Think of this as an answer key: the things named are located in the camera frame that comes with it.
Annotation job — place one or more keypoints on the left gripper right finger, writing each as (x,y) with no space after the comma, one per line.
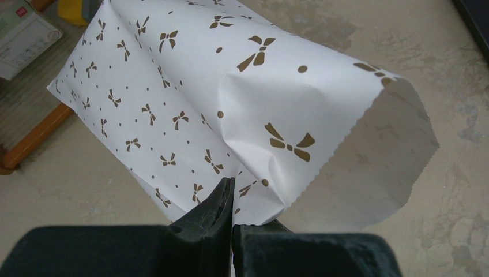
(274,250)

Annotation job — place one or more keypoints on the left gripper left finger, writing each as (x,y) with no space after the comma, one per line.
(197,244)

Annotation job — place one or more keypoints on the patterned white paper bag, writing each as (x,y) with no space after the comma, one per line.
(185,93)

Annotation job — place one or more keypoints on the black plastic tray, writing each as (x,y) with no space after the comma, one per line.
(474,14)

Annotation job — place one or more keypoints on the orange wooden rack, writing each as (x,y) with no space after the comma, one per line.
(28,111)

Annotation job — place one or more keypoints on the yellow grey eraser block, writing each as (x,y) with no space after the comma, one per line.
(77,12)

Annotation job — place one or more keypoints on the small white box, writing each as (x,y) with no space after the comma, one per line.
(25,34)

